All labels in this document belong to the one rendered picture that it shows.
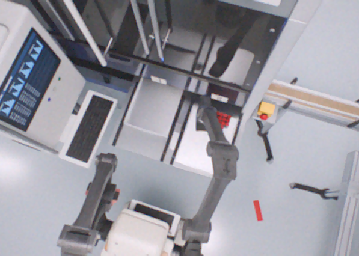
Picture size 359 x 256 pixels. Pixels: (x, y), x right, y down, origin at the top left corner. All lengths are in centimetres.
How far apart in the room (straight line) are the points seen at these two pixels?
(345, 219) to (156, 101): 135
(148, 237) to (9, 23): 99
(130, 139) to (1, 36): 83
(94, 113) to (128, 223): 87
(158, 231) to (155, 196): 136
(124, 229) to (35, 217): 169
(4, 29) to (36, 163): 171
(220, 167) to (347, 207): 132
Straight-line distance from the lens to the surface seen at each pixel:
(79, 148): 195
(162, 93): 189
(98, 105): 199
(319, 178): 284
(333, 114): 194
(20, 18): 147
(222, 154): 115
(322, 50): 320
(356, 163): 237
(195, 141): 180
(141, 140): 182
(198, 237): 137
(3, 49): 143
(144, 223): 132
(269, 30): 111
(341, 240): 229
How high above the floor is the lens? 264
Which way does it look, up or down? 75 degrees down
